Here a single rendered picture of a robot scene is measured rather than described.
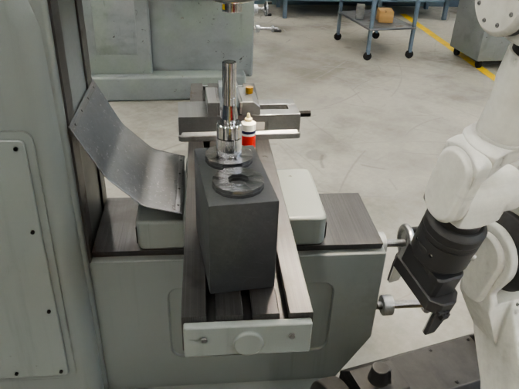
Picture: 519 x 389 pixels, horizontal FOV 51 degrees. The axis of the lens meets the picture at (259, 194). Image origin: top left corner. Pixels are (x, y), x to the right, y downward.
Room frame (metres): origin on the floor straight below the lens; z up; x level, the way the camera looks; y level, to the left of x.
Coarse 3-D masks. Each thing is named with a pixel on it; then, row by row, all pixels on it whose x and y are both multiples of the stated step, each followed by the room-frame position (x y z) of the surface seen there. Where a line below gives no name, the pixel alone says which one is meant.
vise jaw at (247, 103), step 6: (240, 90) 1.51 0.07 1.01; (240, 96) 1.47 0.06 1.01; (246, 96) 1.47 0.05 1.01; (252, 96) 1.47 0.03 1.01; (240, 102) 1.42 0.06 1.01; (246, 102) 1.43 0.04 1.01; (252, 102) 1.43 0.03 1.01; (258, 102) 1.47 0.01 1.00; (240, 108) 1.42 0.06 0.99; (246, 108) 1.43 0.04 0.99; (252, 108) 1.43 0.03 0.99; (258, 108) 1.43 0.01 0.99; (246, 114) 1.43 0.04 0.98; (252, 114) 1.43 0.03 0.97; (258, 114) 1.43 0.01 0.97
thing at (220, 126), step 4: (220, 120) 0.93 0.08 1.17; (236, 120) 0.93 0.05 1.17; (216, 124) 0.91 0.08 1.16; (220, 124) 0.91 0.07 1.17; (224, 124) 0.91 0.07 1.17; (232, 124) 0.91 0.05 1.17; (236, 124) 0.91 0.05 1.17; (240, 124) 0.91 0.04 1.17; (216, 128) 0.91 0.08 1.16; (220, 128) 0.90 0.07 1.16; (224, 128) 0.90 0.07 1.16; (228, 128) 0.90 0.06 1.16; (232, 128) 0.90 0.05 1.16; (236, 128) 0.90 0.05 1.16; (240, 128) 0.91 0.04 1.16; (228, 132) 0.90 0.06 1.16; (232, 132) 0.90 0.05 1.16
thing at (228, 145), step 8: (216, 136) 0.91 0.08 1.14; (224, 136) 0.90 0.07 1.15; (232, 136) 0.90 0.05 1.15; (240, 136) 0.91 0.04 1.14; (216, 144) 0.91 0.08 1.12; (224, 144) 0.90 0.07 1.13; (232, 144) 0.90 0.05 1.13; (240, 144) 0.91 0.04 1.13; (216, 152) 0.91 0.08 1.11; (224, 152) 0.90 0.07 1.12; (232, 152) 0.90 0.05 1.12; (240, 152) 0.91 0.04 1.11
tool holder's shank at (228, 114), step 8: (224, 64) 0.91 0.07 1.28; (232, 64) 0.91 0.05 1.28; (224, 72) 0.91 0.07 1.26; (232, 72) 0.91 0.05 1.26; (224, 80) 0.91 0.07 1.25; (232, 80) 0.91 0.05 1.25; (224, 88) 0.91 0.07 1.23; (232, 88) 0.91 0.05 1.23; (224, 96) 0.91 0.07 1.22; (232, 96) 0.91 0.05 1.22; (224, 104) 0.91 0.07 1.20; (232, 104) 0.91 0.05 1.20; (224, 112) 0.91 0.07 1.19; (232, 112) 0.91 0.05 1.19; (224, 120) 0.91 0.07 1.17; (232, 120) 0.91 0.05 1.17
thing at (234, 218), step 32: (224, 160) 0.89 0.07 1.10; (256, 160) 0.92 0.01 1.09; (224, 192) 0.78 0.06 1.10; (256, 192) 0.79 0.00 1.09; (224, 224) 0.76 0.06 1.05; (256, 224) 0.77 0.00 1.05; (224, 256) 0.76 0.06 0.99; (256, 256) 0.77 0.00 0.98; (224, 288) 0.76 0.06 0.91; (256, 288) 0.77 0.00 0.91
